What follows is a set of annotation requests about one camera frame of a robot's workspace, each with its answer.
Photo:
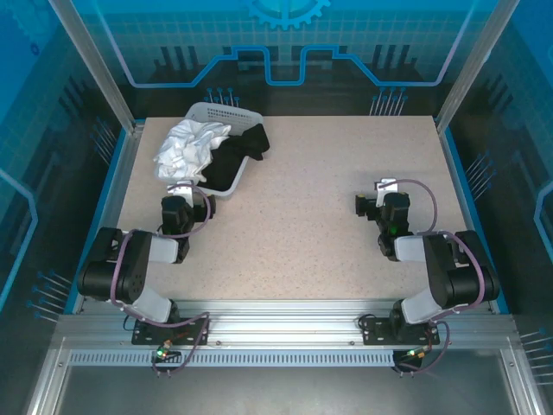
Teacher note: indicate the black floral print t-shirt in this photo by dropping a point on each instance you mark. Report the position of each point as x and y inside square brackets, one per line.
[229, 166]

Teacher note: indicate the grey plastic laundry basket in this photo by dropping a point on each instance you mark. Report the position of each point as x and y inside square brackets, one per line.
[224, 114]

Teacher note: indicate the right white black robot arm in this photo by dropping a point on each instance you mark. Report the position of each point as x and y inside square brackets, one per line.
[410, 248]

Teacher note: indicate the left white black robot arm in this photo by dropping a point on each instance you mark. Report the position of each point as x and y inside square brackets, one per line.
[164, 250]

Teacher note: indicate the crumpled white t-shirt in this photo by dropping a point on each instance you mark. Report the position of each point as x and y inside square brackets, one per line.
[186, 149]

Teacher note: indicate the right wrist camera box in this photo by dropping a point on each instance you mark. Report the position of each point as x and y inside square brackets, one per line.
[382, 188]

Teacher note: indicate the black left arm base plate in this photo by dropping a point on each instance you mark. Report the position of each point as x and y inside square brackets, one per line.
[194, 322]

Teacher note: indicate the aluminium mounting rail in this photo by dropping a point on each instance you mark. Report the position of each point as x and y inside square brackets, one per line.
[311, 320]

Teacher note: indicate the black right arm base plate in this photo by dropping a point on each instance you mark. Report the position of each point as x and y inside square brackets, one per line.
[376, 330]

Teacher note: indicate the right aluminium frame post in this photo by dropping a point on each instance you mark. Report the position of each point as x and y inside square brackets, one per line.
[471, 65]

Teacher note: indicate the aluminium frame post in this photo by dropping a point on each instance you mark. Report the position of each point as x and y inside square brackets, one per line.
[99, 65]
[471, 65]

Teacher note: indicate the left aluminium frame post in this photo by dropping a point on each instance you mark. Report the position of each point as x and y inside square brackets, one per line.
[99, 65]

